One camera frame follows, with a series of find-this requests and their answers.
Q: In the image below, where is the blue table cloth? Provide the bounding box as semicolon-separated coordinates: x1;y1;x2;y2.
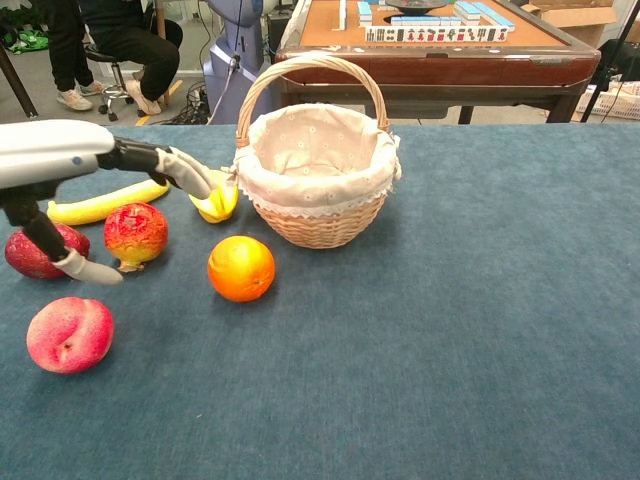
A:
0;123;640;480

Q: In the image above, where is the row of face-up mahjong tiles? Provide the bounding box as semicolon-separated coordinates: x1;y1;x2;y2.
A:
364;25;509;44

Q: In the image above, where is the red pomegranate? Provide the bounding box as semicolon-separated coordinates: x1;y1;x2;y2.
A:
103;202;170;274

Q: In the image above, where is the cardboard box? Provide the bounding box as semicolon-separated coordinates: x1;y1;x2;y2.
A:
519;0;640;49

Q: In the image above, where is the yellow banana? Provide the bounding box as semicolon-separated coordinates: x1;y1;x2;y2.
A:
46;178;171;226

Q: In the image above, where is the dark red apple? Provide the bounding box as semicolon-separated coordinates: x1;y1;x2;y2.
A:
4;223;92;280

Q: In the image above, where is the person in black trousers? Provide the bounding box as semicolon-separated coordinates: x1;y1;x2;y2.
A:
42;0;106;112

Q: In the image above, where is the black tripod stand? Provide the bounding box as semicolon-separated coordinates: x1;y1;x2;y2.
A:
579;0;640;124

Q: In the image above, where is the white plastic crate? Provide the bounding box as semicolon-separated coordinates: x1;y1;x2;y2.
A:
574;82;640;121

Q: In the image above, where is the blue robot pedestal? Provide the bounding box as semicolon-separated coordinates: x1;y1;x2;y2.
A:
202;0;281;125

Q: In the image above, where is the orange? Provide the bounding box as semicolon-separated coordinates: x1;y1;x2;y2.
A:
207;235;277;304

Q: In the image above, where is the brown mahjong table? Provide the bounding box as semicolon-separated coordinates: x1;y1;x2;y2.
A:
274;0;602;125

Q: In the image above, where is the yellow starfruit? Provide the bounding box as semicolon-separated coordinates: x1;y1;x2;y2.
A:
188;169;240;225

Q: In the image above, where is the black cable bundle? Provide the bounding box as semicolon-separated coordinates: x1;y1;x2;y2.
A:
169;82;211;125

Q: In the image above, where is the black dish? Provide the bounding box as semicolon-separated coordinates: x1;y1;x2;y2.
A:
384;0;434;15

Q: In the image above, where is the pink peach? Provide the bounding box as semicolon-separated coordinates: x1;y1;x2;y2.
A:
26;296;116;375

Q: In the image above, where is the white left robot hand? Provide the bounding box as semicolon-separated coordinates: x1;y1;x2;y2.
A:
0;118;217;286

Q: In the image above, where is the black rolling stool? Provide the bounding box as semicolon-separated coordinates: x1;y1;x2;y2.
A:
84;43;136;123

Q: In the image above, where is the seated person in black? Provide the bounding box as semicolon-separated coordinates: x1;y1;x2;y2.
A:
79;0;184;116

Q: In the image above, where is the row of blue-backed mahjong tiles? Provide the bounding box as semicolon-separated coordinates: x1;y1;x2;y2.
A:
391;15;464;27

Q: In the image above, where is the green bag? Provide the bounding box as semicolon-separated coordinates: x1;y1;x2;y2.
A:
0;4;51;55

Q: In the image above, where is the wicker basket with cloth liner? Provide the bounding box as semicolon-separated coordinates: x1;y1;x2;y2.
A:
233;52;403;250

